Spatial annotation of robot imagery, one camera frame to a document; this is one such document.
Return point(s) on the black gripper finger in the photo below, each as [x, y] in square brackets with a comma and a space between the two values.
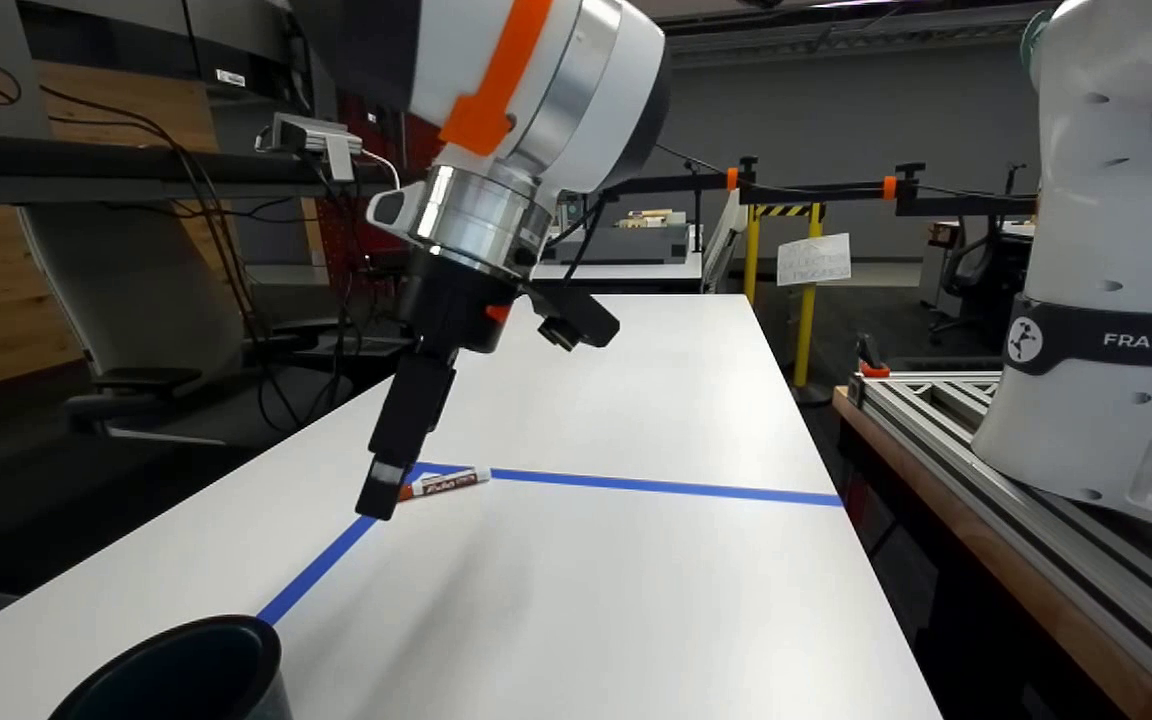
[400, 425]

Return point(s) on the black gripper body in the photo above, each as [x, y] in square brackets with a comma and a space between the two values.
[458, 307]

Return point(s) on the red Expo marker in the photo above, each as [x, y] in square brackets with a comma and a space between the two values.
[448, 480]

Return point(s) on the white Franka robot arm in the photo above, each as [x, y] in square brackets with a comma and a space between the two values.
[1108, 203]

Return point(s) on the red cabinet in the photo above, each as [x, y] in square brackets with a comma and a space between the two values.
[363, 224]

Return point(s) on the white background table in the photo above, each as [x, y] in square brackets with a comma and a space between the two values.
[640, 271]

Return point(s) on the white power strip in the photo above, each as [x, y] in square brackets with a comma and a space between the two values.
[309, 132]

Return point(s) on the blue tape line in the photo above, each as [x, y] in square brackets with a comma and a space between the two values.
[671, 486]

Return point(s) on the white paper sign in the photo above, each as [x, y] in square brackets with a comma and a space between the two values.
[814, 256]

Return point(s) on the black bar with orange clamps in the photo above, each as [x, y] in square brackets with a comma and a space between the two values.
[819, 190]

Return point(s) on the black shelf beam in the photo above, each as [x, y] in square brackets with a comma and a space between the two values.
[98, 161]

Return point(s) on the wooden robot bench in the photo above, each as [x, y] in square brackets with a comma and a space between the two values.
[948, 513]

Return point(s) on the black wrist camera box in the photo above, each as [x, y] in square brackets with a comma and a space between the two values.
[578, 320]

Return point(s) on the short yellow post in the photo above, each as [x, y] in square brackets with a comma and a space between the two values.
[755, 261]

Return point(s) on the tall yellow post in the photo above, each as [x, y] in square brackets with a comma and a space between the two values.
[809, 307]

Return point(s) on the aluminium mounting rail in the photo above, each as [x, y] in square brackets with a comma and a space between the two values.
[988, 454]

